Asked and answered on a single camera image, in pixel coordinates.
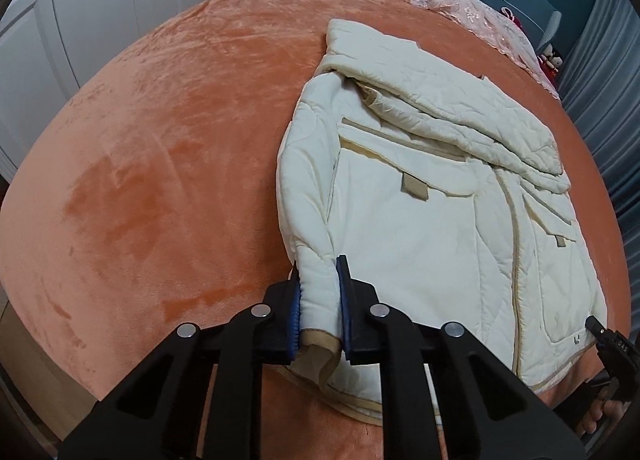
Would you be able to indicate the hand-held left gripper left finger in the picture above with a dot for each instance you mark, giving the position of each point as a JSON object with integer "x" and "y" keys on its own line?
{"x": 294, "y": 320}

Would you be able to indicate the person's right hand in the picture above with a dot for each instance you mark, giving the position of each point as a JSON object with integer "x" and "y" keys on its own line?
{"x": 600, "y": 417}

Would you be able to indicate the red pillow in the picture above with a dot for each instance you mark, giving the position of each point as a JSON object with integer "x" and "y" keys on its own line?
{"x": 515, "y": 19}

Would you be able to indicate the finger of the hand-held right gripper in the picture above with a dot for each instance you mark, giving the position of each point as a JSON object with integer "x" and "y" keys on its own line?
{"x": 597, "y": 327}

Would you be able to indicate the red and white plush toy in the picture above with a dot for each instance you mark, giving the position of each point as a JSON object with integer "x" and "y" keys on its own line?
{"x": 550, "y": 60}

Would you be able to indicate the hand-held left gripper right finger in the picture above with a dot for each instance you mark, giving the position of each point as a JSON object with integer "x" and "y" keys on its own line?
{"x": 345, "y": 312}

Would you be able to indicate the white wardrobe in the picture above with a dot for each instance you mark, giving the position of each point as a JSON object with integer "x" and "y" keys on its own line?
{"x": 100, "y": 14}

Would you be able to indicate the beige bed frame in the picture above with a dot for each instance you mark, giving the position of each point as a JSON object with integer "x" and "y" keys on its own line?
{"x": 30, "y": 350}

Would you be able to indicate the orange plush blanket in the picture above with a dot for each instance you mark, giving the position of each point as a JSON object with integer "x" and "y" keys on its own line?
{"x": 165, "y": 164}

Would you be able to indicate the grey curtain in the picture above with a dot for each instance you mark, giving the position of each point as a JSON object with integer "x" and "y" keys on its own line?
{"x": 607, "y": 89}

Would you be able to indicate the cream quilted jacket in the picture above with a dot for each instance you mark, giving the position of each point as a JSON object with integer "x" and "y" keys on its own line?
{"x": 430, "y": 220}

